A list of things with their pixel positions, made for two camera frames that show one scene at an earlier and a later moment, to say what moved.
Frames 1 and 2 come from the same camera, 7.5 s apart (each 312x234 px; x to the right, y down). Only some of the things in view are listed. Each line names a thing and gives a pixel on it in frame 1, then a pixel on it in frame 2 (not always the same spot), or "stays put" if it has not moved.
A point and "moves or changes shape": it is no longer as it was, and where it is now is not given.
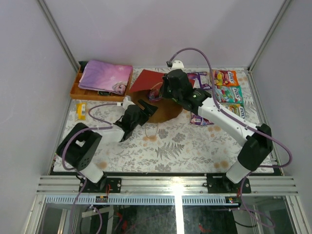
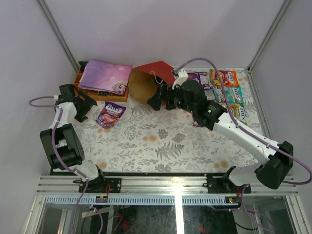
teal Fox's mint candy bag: [230, 94] stays put
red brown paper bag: [147, 87] moves or changes shape
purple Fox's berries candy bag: [154, 95] moves or changes shape
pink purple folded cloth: [103, 76] stays put
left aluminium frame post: [44, 8] stays put
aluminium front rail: [166, 184] stays put
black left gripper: [143, 111] to [81, 105]
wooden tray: [80, 92] stays put
